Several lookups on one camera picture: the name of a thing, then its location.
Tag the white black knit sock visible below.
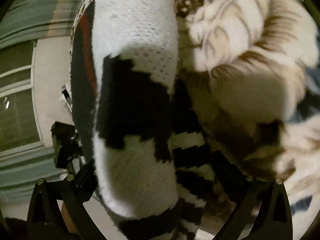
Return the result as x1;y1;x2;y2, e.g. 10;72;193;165
71;0;214;239

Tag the teal striped curtain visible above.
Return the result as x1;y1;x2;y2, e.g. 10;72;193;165
1;0;81;204

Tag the floral cream bed blanket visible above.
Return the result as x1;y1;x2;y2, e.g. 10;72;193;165
173;0;319;239

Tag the window with white frame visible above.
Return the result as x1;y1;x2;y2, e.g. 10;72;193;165
1;41;40;152

